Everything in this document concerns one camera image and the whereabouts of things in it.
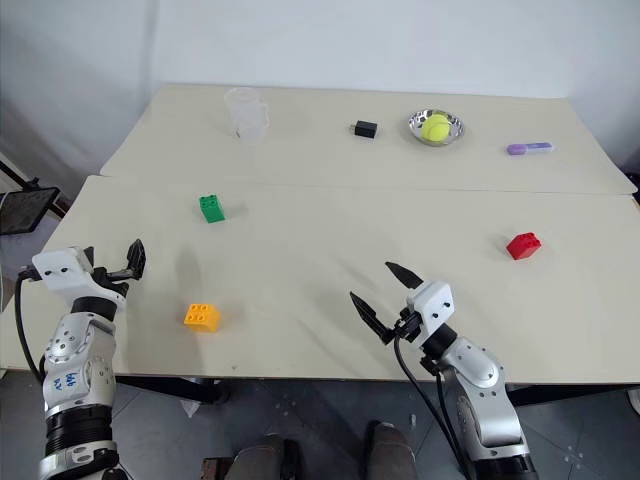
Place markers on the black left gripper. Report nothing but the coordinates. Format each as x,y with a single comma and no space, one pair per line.
107,282

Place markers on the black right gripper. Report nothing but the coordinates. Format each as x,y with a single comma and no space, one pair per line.
407,325

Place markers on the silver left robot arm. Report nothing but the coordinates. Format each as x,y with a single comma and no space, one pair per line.
75,365

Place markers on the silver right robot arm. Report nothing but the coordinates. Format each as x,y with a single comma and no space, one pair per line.
480,385

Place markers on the yellow toy brick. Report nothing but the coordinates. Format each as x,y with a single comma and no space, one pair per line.
202,317

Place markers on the green toy brick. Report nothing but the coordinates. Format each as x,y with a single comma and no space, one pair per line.
212,208

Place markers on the black mesh panel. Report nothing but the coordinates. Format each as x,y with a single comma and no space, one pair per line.
25,210

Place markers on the red toy brick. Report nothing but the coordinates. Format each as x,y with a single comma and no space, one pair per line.
523,246

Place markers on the black power adapter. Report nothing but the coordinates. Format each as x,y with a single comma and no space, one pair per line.
365,129

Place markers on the yellow-green tennis ball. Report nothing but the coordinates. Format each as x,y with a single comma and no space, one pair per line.
436,129

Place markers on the shiny metal bowl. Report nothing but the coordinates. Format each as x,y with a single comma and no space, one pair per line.
452,131

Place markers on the clear plastic cup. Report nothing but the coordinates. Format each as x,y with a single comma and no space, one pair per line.
246,117

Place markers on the purple marker pen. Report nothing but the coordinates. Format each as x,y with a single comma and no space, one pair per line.
531,149

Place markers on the small brown box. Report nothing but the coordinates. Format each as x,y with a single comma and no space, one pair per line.
215,470

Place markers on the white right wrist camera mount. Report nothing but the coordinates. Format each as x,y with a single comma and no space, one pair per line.
433,305

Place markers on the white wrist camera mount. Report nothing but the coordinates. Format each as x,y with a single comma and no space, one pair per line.
57,275
433,305

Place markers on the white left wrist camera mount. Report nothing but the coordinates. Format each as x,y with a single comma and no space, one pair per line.
57,275

